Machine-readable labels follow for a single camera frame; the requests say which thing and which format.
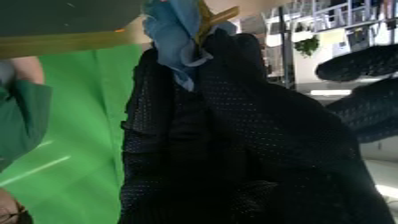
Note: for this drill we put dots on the light blue flower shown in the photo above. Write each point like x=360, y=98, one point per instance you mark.
x=171, y=30

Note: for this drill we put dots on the dark mat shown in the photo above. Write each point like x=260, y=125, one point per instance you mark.
x=65, y=16

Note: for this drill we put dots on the person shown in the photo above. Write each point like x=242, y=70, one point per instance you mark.
x=24, y=116

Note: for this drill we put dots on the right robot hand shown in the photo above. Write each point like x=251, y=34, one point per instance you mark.
x=250, y=150

